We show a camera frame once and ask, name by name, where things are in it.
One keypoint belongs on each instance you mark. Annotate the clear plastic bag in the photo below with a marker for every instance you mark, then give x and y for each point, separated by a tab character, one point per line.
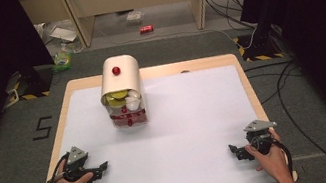
134	17

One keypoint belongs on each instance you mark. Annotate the white paper sheet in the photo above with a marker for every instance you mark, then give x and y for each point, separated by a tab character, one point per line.
63	34

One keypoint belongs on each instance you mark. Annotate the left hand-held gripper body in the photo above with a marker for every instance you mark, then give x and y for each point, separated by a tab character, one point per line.
74	164

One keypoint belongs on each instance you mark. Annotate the green packet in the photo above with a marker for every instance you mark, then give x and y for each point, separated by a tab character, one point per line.
62	60

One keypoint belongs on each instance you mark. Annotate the black stand base striped tape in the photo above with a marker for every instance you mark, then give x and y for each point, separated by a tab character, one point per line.
257	51
36	83

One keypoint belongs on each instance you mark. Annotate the clear dispenser with cream lid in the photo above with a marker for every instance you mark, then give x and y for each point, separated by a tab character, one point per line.
119	77

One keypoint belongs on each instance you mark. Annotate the white cup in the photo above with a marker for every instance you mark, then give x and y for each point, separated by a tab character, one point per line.
132	103
134	94

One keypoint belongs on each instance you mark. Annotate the white table mat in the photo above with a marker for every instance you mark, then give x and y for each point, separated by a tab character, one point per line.
175	136

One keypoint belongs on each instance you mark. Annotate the wooden table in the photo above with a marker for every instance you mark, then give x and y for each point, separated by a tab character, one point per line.
160	70

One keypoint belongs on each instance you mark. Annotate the person's right hand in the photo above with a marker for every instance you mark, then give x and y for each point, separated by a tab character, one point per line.
273	163

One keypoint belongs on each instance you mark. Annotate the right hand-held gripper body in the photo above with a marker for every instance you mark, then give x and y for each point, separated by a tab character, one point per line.
260	138

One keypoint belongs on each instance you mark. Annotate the red can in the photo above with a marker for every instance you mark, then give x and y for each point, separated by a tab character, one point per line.
146	29

